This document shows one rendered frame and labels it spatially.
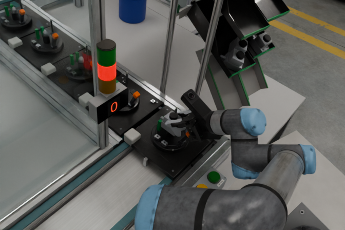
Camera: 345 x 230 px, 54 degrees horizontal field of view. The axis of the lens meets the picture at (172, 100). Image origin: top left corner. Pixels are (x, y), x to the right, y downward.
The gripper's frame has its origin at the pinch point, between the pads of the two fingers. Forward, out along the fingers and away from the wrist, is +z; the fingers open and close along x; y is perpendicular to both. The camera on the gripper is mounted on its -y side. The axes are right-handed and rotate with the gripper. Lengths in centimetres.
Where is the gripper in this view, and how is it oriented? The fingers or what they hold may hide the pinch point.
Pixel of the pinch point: (171, 118)
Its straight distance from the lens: 116.5
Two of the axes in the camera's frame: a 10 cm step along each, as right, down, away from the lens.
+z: -6.5, 0.7, 7.6
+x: 6.4, -4.8, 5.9
